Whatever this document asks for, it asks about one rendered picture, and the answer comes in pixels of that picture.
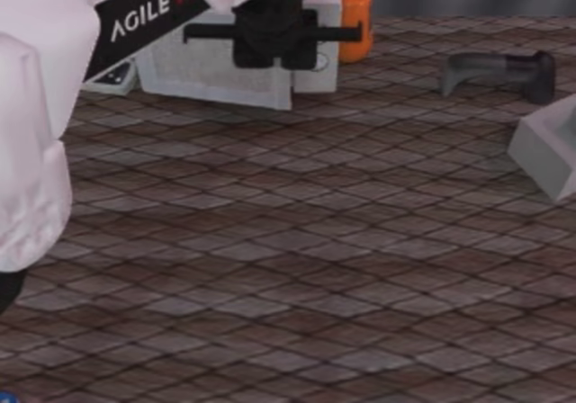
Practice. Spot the grey box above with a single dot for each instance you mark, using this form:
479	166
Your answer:
546	151

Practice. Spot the dark grey handheld barcode scanner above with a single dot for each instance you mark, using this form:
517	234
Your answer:
504	68

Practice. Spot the white box appliance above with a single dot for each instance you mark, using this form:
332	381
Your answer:
202	70

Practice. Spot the small blue object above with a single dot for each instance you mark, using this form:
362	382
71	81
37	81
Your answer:
5	397

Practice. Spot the orange bottle with beige cap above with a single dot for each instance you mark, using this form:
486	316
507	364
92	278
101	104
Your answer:
355	20

